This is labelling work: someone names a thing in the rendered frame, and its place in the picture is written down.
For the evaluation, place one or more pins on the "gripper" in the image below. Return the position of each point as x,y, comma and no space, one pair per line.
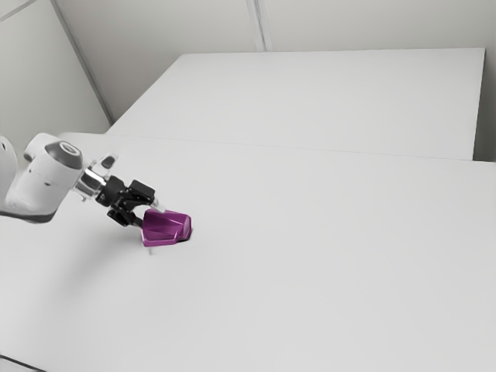
112,191

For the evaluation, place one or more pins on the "purple faceted mug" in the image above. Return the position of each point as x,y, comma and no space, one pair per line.
166,228

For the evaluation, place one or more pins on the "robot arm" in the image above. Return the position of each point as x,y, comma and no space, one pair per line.
42,176

